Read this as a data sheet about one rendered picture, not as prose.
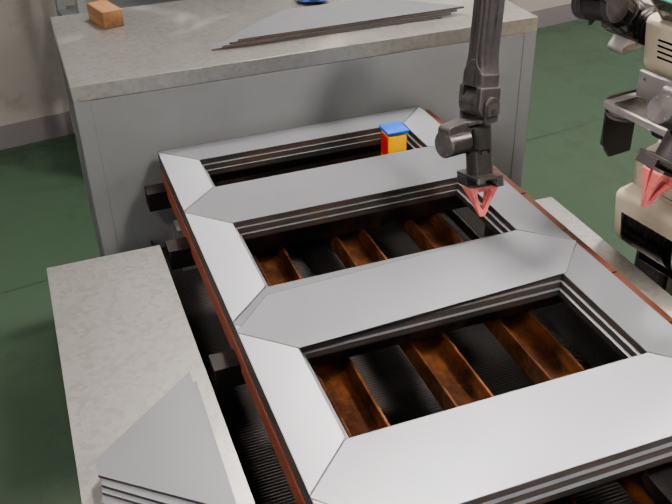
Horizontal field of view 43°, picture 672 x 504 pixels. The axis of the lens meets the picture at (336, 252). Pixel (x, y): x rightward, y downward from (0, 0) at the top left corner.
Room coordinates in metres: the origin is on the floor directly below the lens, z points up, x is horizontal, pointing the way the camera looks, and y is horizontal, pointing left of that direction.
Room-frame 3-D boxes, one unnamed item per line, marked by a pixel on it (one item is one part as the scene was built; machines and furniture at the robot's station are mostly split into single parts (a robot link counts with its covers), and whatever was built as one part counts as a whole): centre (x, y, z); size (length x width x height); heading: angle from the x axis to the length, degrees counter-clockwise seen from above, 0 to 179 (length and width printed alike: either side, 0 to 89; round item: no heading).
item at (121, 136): (2.21, 0.02, 0.50); 1.30 x 0.04 x 1.01; 109
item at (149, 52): (2.48, 0.12, 1.03); 1.30 x 0.60 x 0.04; 109
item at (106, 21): (2.48, 0.65, 1.07); 0.12 x 0.06 x 0.05; 35
